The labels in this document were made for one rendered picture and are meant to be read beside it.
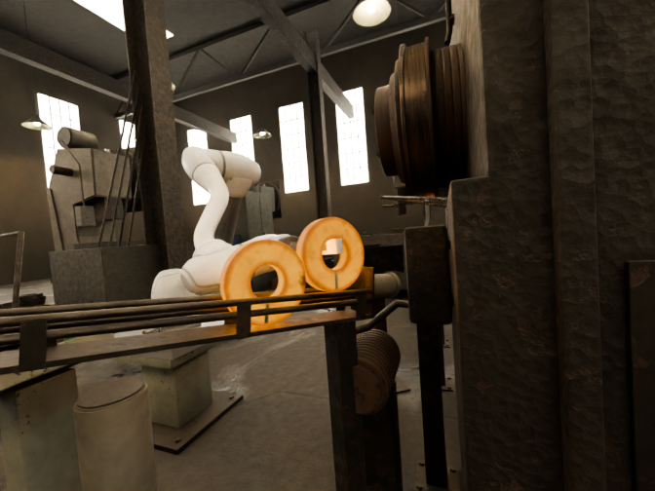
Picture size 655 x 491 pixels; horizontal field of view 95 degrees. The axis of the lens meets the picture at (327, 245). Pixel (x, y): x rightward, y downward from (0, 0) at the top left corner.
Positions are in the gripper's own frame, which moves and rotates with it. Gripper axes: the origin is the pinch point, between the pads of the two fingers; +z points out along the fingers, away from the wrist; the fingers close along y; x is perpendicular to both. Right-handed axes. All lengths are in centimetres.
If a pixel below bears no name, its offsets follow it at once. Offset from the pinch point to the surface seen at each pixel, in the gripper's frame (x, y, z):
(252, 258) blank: -0.7, 17.4, 1.8
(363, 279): -7.9, -7.7, 0.5
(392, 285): -10.3, -14.4, 2.5
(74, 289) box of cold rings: -19, 82, -351
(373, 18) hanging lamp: 374, -344, -305
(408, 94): 36.1, -26.6, 2.6
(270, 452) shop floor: -74, -3, -57
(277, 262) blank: -1.9, 12.9, 1.8
